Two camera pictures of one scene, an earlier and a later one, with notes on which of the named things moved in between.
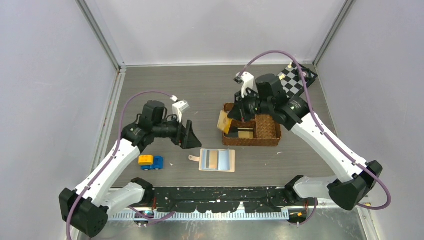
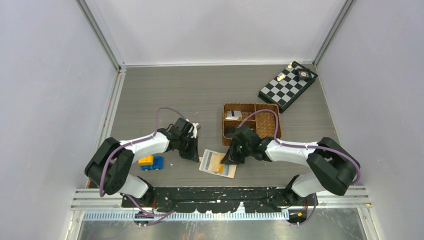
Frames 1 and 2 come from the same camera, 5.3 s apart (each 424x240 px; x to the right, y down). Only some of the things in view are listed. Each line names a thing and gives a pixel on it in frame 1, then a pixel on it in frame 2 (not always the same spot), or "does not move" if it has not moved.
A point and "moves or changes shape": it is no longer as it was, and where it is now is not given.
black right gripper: [236, 110] to [227, 159]
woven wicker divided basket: [263, 130] does not move
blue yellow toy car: [149, 162] does not move
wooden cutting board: [215, 160] moves or changes shape
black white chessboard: [292, 81] does not move
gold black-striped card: [212, 159] moves or changes shape
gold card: [224, 122] to [223, 169]
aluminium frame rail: [121, 69] does not move
